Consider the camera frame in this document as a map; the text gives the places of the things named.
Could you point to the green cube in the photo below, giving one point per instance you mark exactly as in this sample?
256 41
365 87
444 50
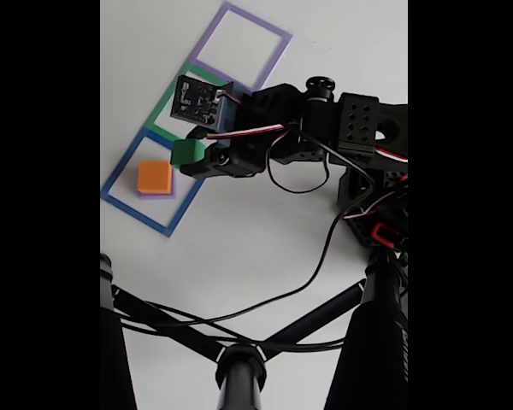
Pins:
186 151

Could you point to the large purple block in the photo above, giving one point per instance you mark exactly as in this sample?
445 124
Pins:
174 188

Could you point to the orange block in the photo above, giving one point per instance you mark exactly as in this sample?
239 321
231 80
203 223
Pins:
154 176

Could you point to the red clamp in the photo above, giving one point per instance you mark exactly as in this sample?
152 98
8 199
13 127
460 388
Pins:
378 232

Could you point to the black tripod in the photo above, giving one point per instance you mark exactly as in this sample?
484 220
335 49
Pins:
376 341

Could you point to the green square frame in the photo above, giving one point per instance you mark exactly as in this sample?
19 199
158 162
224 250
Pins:
162 109

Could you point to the blue square frame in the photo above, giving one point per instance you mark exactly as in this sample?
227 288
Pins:
119 188

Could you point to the purple square frame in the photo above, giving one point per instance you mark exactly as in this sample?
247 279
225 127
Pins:
205 42

